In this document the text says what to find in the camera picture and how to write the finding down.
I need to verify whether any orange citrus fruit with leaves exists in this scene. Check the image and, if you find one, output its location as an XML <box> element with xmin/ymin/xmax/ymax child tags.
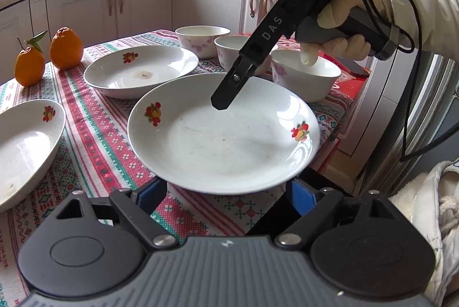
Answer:
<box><xmin>14</xmin><ymin>30</ymin><xmax>49</xmax><ymax>87</ymax></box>

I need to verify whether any white fleece robe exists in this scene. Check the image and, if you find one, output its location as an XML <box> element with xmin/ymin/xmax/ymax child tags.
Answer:
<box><xmin>388</xmin><ymin>159</ymin><xmax>459</xmax><ymax>307</ymax></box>

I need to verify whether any silver metal appliance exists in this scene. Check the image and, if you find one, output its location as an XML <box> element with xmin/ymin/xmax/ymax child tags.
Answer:
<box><xmin>353</xmin><ymin>49</ymin><xmax>459</xmax><ymax>196</ymax></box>

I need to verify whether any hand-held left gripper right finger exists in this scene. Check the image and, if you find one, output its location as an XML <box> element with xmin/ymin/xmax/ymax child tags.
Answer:
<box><xmin>275</xmin><ymin>179</ymin><xmax>395</xmax><ymax>251</ymax></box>

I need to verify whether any red green patterned tablecloth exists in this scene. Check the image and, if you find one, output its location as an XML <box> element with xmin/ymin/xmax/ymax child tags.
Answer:
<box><xmin>0</xmin><ymin>29</ymin><xmax>359</xmax><ymax>307</ymax></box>

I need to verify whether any person's right forearm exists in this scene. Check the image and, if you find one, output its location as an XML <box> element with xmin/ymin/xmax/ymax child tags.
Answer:
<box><xmin>369</xmin><ymin>0</ymin><xmax>459</xmax><ymax>63</ymax></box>

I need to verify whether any black smartphone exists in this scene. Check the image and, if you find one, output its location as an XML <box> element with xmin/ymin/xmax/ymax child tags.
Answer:
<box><xmin>337</xmin><ymin>56</ymin><xmax>372</xmax><ymax>78</ymax></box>

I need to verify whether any white floral bowl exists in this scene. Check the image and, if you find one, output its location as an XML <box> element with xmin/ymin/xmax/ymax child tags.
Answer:
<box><xmin>271</xmin><ymin>49</ymin><xmax>342</xmax><ymax>103</ymax></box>
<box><xmin>175</xmin><ymin>25</ymin><xmax>231</xmax><ymax>60</ymax></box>
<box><xmin>214</xmin><ymin>35</ymin><xmax>273</xmax><ymax>76</ymax></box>

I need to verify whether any white plate with fruit print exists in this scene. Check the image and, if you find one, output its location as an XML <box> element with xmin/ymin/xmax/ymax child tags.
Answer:
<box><xmin>127</xmin><ymin>72</ymin><xmax>321</xmax><ymax>196</ymax></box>
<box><xmin>0</xmin><ymin>99</ymin><xmax>67</xmax><ymax>214</ymax></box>
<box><xmin>83</xmin><ymin>45</ymin><xmax>199</xmax><ymax>100</ymax></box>

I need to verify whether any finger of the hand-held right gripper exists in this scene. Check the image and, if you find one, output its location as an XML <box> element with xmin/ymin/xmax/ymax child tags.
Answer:
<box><xmin>210</xmin><ymin>58</ymin><xmax>259</xmax><ymax>111</ymax></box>

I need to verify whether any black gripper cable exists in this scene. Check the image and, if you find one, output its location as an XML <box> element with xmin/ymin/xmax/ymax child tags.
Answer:
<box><xmin>346</xmin><ymin>0</ymin><xmax>459</xmax><ymax>162</ymax></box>

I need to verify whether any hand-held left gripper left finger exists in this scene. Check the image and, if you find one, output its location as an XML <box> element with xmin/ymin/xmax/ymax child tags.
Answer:
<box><xmin>54</xmin><ymin>177</ymin><xmax>180</xmax><ymax>251</ymax></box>

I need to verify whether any bumpy orange citrus fruit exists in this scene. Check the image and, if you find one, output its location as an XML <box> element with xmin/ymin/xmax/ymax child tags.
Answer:
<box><xmin>49</xmin><ymin>26</ymin><xmax>84</xmax><ymax>71</ymax></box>

